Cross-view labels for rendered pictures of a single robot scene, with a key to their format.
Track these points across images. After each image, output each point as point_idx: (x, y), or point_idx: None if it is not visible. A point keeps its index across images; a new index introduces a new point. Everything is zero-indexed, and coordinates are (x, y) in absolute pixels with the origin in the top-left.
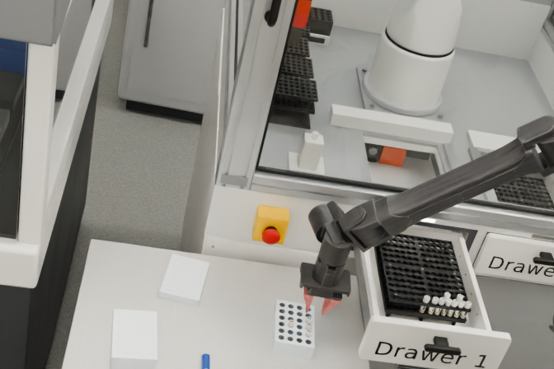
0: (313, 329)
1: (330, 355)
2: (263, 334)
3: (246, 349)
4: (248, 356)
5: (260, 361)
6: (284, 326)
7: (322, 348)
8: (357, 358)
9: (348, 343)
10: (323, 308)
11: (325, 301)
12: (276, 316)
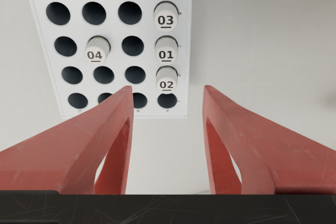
0: (186, 45)
1: (247, 59)
2: (35, 25)
3: (9, 87)
4: (22, 105)
5: (54, 113)
6: (79, 56)
7: (224, 40)
8: (329, 55)
9: (318, 1)
10: (206, 134)
11: (215, 129)
12: (36, 16)
